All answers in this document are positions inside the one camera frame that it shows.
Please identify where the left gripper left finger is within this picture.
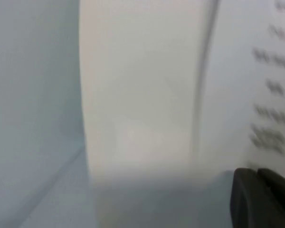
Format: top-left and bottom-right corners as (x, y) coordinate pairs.
(229, 167), (272, 228)

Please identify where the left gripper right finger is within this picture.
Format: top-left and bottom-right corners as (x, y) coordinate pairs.
(256, 167), (285, 228)

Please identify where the AgileX brochure with desert cover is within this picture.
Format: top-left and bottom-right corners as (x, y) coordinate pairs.
(0, 0), (285, 228)

